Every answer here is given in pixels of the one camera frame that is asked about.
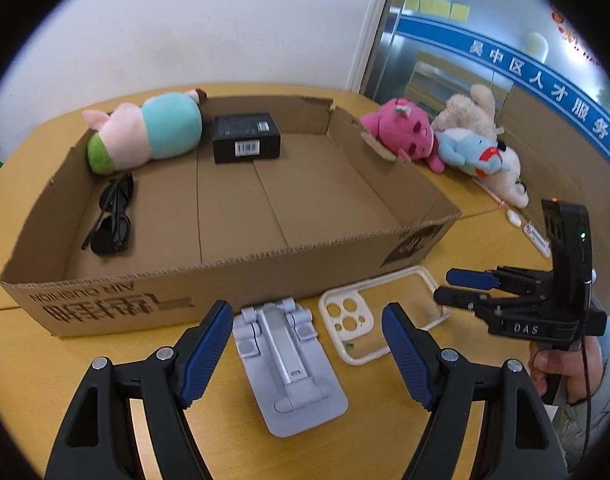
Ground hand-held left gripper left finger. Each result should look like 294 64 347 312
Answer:
46 300 234 480

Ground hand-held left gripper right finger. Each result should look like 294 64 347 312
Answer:
381 302 568 480

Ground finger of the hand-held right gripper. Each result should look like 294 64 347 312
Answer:
446 266 556 291
433 285 554 321

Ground clear white phone case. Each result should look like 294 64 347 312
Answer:
318 266 451 365

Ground brown cardboard box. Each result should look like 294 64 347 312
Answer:
0 95 462 339

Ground grey folding phone stand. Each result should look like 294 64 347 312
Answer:
232 296 349 437

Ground person's right forearm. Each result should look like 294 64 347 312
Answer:
550 357 610 471

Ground person's right hand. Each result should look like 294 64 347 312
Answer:
529 336 604 404

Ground pink pen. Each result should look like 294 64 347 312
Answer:
478 177 511 208

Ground white plush toy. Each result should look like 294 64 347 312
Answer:
478 140 530 208

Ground blue plush toy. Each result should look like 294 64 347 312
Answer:
435 128 503 178

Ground black sunglasses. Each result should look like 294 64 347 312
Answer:
81 172 136 257

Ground pink plush toy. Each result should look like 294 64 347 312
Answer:
359 97 446 173

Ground beige plush toy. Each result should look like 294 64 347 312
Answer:
431 83 506 141

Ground blue door banner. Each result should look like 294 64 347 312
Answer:
395 14 610 181

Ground black product box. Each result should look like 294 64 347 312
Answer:
212 111 282 165

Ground red door sticker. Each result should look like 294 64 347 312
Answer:
549 2 602 63

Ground glass door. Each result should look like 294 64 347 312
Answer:
357 0 610 181

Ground pink and teal pig plush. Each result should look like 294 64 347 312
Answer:
81 88 209 176

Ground black cable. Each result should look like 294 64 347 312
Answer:
578 280 599 461

